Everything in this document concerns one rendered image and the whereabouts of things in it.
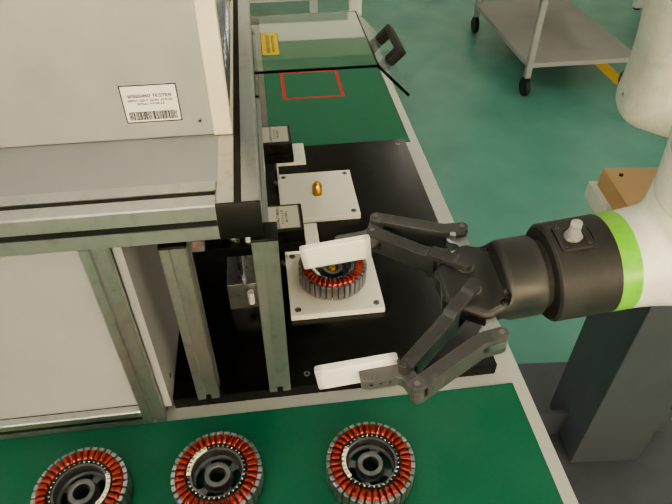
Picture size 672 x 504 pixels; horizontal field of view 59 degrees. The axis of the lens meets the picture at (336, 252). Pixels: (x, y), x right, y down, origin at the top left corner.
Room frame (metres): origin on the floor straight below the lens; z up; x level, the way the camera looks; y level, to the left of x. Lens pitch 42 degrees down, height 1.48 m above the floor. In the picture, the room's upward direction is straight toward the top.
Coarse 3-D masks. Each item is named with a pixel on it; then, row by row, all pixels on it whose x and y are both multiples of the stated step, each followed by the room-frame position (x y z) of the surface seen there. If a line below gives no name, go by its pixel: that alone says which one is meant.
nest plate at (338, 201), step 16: (288, 176) 1.01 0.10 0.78; (304, 176) 1.01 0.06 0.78; (320, 176) 1.01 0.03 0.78; (336, 176) 1.01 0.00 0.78; (288, 192) 0.95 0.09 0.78; (304, 192) 0.95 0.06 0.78; (336, 192) 0.95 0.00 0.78; (352, 192) 0.95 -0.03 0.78; (304, 208) 0.90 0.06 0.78; (320, 208) 0.90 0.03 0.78; (336, 208) 0.90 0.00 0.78; (352, 208) 0.90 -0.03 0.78
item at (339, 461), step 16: (352, 432) 0.42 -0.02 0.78; (368, 432) 0.42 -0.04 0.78; (384, 432) 0.42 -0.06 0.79; (336, 448) 0.40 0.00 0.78; (352, 448) 0.40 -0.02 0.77; (368, 448) 0.41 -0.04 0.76; (384, 448) 0.40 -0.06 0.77; (400, 448) 0.39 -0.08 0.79; (336, 464) 0.37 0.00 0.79; (352, 464) 0.38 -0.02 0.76; (400, 464) 0.37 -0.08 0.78; (336, 480) 0.35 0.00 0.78; (352, 480) 0.35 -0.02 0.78; (368, 480) 0.36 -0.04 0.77; (400, 480) 0.35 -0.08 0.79; (336, 496) 0.35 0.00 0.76; (352, 496) 0.33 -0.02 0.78; (368, 496) 0.33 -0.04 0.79; (384, 496) 0.33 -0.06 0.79; (400, 496) 0.33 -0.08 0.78
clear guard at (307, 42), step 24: (264, 24) 1.08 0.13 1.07; (288, 24) 1.08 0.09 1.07; (312, 24) 1.08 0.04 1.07; (336, 24) 1.08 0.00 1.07; (360, 24) 1.08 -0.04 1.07; (288, 48) 0.97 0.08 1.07; (312, 48) 0.97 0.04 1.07; (336, 48) 0.97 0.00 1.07; (360, 48) 0.97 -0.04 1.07; (384, 48) 1.07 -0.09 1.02; (264, 72) 0.89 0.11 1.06; (384, 72) 0.91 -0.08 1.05
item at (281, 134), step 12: (264, 132) 0.94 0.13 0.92; (276, 132) 0.94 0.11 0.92; (288, 132) 0.94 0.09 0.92; (264, 144) 0.90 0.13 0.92; (276, 144) 0.91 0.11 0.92; (288, 144) 0.91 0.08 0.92; (300, 144) 0.97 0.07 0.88; (264, 156) 0.90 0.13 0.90; (276, 156) 0.90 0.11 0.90; (288, 156) 0.91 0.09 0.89; (300, 156) 0.93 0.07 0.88
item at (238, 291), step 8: (248, 256) 0.72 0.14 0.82; (232, 264) 0.70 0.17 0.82; (248, 264) 0.70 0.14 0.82; (232, 272) 0.68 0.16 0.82; (248, 272) 0.68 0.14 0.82; (232, 280) 0.66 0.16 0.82; (240, 280) 0.66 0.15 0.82; (248, 280) 0.66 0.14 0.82; (232, 288) 0.65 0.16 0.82; (240, 288) 0.65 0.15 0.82; (248, 288) 0.65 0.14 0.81; (256, 288) 0.65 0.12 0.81; (232, 296) 0.65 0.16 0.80; (240, 296) 0.65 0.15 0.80; (256, 296) 0.65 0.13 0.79; (232, 304) 0.65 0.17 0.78; (240, 304) 0.65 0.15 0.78; (248, 304) 0.65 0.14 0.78; (256, 304) 0.65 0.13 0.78
